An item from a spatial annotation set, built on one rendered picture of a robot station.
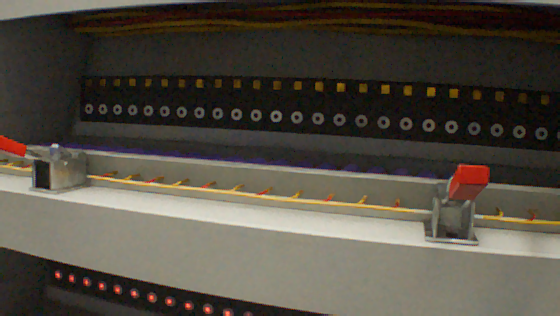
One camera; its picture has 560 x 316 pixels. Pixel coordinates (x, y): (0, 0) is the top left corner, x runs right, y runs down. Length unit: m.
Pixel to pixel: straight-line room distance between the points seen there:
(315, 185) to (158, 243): 0.10
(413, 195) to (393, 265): 0.06
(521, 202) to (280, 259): 0.15
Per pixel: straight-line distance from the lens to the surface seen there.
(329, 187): 0.29
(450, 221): 0.27
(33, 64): 0.55
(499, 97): 0.43
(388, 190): 0.29
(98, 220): 0.30
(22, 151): 0.32
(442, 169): 0.40
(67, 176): 0.35
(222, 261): 0.26
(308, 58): 0.49
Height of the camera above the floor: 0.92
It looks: 10 degrees up
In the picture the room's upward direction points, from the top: 8 degrees clockwise
